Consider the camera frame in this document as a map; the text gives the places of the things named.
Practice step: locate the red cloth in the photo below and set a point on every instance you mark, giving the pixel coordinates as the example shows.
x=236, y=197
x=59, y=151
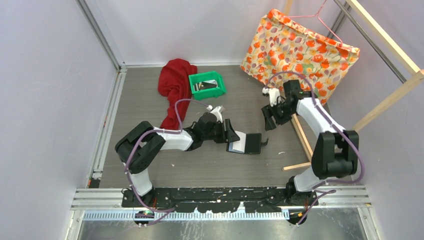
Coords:
x=173, y=83

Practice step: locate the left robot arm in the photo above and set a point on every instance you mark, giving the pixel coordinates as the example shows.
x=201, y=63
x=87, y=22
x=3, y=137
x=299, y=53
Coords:
x=140, y=146

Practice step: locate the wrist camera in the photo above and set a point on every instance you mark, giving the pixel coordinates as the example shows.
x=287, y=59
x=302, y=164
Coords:
x=274, y=95
x=217, y=112

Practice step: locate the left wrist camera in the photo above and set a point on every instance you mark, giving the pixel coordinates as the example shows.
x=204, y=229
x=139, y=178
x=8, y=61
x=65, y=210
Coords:
x=217, y=112

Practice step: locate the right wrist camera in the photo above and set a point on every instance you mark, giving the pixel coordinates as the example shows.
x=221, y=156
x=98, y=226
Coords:
x=274, y=95

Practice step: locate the wooden frame rack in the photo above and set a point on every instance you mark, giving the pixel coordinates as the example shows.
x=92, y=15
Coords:
x=382, y=95

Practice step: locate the floral fabric bag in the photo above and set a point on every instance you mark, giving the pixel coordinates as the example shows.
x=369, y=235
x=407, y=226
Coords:
x=282, y=49

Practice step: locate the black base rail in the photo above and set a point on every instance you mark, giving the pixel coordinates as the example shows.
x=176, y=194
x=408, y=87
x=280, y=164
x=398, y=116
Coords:
x=265, y=199

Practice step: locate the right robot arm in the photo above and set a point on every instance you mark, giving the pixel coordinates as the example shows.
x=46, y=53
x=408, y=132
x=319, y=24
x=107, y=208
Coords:
x=335, y=152

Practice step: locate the black credit card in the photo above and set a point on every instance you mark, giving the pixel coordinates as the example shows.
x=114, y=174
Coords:
x=207, y=85

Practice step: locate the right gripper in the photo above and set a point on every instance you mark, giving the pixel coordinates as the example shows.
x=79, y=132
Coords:
x=268, y=112

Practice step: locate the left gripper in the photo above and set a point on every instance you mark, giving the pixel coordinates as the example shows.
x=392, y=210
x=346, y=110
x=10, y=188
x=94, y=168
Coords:
x=232, y=137

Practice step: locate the black card holder wallet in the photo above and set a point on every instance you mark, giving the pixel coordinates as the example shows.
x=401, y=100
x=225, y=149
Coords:
x=248, y=144

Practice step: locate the green plastic bin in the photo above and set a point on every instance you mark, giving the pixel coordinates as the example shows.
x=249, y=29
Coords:
x=195, y=79

